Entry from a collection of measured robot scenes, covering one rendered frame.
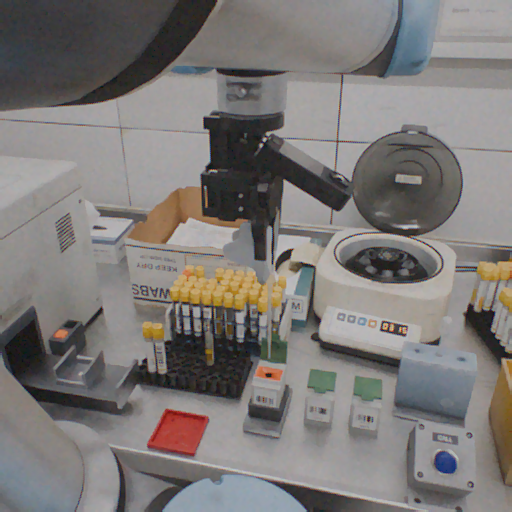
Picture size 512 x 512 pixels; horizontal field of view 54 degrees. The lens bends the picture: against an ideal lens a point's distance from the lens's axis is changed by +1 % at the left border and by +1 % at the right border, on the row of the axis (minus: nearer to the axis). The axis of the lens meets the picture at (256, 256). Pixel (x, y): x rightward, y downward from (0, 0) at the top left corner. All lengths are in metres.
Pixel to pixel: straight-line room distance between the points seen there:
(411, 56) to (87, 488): 0.35
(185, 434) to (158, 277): 0.34
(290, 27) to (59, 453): 0.26
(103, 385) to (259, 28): 0.69
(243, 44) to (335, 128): 0.99
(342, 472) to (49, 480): 0.48
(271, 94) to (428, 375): 0.46
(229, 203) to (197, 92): 0.65
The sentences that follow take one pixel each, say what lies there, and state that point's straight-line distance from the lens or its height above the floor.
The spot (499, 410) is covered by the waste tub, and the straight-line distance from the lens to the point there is 0.81.
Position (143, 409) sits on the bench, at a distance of 0.82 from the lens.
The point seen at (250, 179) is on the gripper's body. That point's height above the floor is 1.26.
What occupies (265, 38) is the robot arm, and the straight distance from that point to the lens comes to 0.18.
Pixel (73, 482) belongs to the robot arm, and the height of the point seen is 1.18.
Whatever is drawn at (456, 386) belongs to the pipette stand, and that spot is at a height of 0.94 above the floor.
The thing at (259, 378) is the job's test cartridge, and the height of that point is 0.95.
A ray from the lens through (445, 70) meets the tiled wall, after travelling 1.13.
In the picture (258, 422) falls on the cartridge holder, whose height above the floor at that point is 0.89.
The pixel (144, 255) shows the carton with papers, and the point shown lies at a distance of 0.98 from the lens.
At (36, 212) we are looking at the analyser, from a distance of 0.84.
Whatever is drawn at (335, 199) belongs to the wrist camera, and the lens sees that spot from 0.57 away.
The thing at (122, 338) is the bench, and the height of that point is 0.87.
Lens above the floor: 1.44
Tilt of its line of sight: 28 degrees down
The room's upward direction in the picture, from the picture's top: straight up
